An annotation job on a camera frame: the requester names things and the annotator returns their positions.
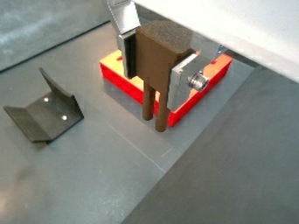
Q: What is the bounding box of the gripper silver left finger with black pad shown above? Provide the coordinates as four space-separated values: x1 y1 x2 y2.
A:
107 0 140 79

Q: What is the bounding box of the black curved cradle bracket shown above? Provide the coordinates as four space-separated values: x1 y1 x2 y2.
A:
4 68 84 144

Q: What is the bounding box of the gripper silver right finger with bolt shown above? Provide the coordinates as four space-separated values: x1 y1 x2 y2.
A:
167 32 227 110

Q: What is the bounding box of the red shape sorting board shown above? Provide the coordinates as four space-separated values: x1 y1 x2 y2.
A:
97 48 234 128

